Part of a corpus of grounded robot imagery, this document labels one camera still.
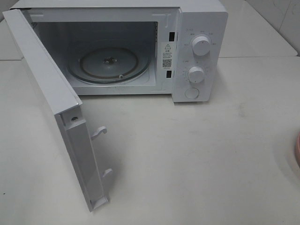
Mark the glass microwave turntable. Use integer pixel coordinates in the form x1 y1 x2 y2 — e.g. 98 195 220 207
68 47 150 84

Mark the white microwave oven body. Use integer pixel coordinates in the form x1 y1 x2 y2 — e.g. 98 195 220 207
8 0 228 102

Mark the white warning label sticker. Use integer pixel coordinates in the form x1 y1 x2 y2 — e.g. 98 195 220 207
161 42 176 69

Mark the pink plate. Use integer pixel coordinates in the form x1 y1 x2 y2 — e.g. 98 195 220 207
294 134 300 167

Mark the white timer knob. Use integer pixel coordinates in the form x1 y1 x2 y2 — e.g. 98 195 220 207
187 67 205 83

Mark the white microwave door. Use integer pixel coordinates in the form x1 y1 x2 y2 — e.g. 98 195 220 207
3 9 112 211

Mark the upper white power knob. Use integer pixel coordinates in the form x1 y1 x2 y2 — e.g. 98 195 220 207
191 35 211 56

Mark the round white door button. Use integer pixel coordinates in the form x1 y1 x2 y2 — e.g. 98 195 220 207
185 88 200 99

